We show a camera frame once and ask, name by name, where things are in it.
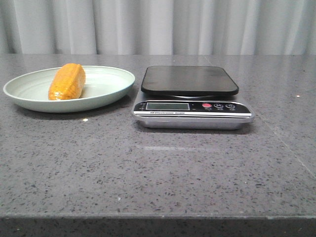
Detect silver digital kitchen scale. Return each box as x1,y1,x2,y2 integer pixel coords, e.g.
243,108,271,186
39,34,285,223
132,66,255,130

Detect white pleated curtain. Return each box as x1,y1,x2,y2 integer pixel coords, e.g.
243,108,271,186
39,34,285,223
0,0,316,55

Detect pale green plate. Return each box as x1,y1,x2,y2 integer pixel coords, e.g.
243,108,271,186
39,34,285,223
3,66,135,113

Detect orange corn cob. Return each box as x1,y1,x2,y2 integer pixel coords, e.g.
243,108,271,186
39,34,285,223
48,63,86,100

